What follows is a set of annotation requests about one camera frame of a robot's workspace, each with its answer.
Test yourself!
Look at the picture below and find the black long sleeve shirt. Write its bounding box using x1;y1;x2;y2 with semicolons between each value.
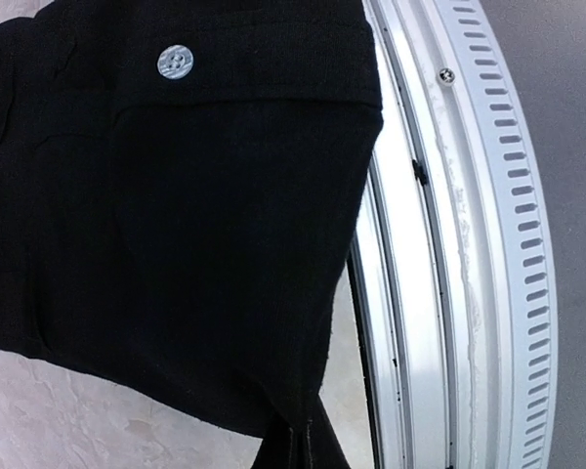
0;1;383;468

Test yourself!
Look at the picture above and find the aluminium front rail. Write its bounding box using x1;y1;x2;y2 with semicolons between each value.
349;1;558;468

